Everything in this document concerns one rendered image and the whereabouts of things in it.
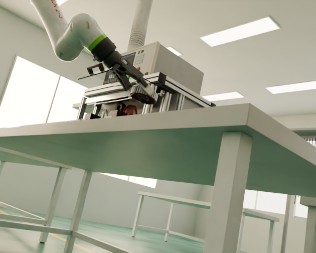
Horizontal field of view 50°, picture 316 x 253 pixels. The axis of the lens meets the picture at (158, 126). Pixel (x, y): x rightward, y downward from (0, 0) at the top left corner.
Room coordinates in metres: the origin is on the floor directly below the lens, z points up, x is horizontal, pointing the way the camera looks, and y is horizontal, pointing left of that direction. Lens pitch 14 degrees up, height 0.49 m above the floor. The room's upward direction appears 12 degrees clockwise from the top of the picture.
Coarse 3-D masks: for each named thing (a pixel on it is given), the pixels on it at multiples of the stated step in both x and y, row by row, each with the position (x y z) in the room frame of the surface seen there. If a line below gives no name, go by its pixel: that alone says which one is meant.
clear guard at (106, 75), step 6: (96, 72) 1.44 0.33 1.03; (102, 72) 1.35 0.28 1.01; (108, 72) 1.48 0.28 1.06; (102, 78) 1.58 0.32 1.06; (108, 78) 1.56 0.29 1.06; (114, 78) 1.54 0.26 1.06; (132, 78) 1.49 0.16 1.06; (144, 78) 1.47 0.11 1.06; (114, 84) 1.63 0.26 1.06; (120, 84) 1.61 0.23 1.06; (132, 84) 1.57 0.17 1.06; (138, 84) 1.55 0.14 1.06; (126, 90) 1.68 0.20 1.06
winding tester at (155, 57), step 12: (144, 48) 1.65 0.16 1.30; (156, 48) 1.57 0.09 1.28; (144, 60) 1.63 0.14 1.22; (156, 60) 1.59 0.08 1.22; (168, 60) 1.64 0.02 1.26; (180, 60) 1.69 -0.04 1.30; (144, 72) 1.61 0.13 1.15; (156, 72) 1.60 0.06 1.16; (168, 72) 1.65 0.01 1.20; (180, 72) 1.71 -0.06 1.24; (192, 72) 1.76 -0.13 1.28; (192, 84) 1.78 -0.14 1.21
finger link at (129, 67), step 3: (126, 60) 1.19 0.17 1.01; (123, 63) 1.19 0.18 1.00; (129, 63) 1.20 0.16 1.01; (123, 66) 1.20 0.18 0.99; (126, 66) 1.19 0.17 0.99; (129, 66) 1.20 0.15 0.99; (132, 66) 1.20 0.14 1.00; (129, 69) 1.19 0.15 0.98; (132, 69) 1.20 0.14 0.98; (135, 69) 1.20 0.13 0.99; (132, 72) 1.19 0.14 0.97; (135, 72) 1.19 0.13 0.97; (138, 72) 1.20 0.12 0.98; (135, 75) 1.20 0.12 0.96; (138, 78) 1.20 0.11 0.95
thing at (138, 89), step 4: (132, 88) 1.27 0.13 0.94; (136, 88) 1.26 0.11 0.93; (140, 88) 1.25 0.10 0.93; (132, 92) 1.27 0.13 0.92; (136, 92) 1.25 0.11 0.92; (140, 92) 1.24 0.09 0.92; (144, 92) 1.24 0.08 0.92; (132, 96) 1.30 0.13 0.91; (136, 96) 1.31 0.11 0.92; (140, 96) 1.29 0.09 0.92; (144, 96) 1.26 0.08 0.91; (148, 96) 1.25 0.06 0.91; (152, 96) 1.26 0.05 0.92; (156, 96) 1.28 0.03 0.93; (136, 100) 1.34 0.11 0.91; (140, 100) 1.33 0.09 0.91; (144, 100) 1.33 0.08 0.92; (148, 100) 1.32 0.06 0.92; (152, 100) 1.28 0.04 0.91; (156, 100) 1.30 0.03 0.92
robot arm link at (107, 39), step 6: (102, 42) 1.18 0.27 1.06; (108, 42) 1.19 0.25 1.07; (96, 48) 1.19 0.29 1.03; (102, 48) 1.19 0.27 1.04; (108, 48) 1.19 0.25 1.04; (114, 48) 1.20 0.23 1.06; (96, 54) 1.21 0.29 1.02; (102, 54) 1.20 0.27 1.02; (108, 54) 1.21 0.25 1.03; (102, 60) 1.24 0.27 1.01
